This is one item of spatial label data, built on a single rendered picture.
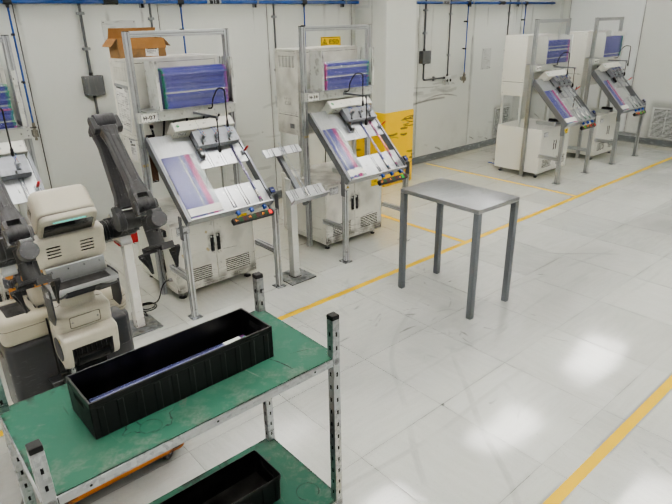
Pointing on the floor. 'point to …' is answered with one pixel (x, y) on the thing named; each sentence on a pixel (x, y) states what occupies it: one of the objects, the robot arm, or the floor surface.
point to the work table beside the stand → (470, 196)
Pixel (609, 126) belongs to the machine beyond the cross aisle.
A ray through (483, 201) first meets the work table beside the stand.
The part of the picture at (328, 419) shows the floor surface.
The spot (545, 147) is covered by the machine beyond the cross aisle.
